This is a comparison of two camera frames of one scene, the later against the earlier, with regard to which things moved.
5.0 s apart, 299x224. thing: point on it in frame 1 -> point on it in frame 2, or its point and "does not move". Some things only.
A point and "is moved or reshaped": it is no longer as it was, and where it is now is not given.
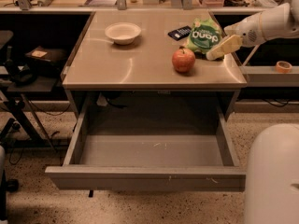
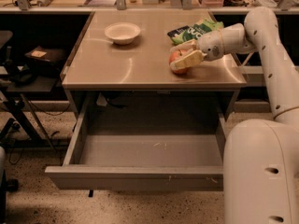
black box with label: (52, 56) does not move
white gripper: (249, 32) -> (210, 46)
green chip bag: (205, 34) is moved or reshaped
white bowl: (122, 33) does not move
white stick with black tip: (249, 57) does not move
